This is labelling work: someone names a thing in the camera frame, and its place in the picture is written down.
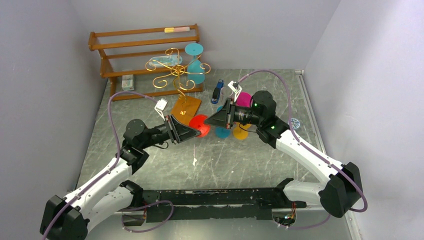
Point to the wooden shelf rack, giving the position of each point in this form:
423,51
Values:
126,53

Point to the small printed box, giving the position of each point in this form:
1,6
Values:
127,82

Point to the blue stapler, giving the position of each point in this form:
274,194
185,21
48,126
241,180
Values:
217,92

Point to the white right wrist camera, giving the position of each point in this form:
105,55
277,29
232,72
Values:
236,88

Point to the blue wine glass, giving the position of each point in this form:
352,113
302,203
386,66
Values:
194,71
222,133

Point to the blue wine glass rear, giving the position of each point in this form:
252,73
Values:
194,71

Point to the yellow wine glass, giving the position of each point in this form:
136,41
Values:
241,131

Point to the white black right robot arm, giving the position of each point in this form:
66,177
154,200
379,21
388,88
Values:
339,186

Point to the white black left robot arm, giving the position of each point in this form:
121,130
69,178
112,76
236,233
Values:
75,215

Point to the toothbrush package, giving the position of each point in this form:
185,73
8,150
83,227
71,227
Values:
165,60

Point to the yellow pink eraser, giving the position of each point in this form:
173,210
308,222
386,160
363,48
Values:
180,29

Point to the pink wine glass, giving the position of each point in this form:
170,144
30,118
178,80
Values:
244,99

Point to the red wine glass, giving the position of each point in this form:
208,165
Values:
198,122

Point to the clear wine glass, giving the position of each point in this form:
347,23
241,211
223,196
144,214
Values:
226,92

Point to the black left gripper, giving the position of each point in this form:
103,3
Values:
178,132

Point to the gold wire glass rack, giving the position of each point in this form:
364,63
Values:
186,107

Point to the blue wine glass front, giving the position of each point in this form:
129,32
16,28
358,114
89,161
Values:
222,133

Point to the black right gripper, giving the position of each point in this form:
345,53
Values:
230,113

